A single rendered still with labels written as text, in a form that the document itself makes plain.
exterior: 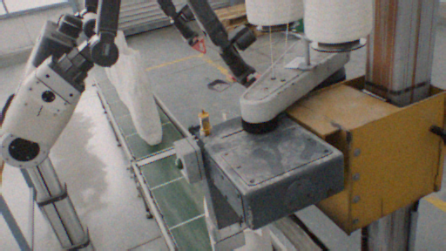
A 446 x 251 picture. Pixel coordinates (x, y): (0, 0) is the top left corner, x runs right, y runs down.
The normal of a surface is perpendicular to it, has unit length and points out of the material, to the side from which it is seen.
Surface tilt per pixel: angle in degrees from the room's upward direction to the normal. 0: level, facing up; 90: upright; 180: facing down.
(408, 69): 90
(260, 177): 0
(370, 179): 90
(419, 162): 90
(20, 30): 90
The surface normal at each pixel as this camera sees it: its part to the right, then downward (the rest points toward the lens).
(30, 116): 0.04, 0.80
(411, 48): 0.41, 0.37
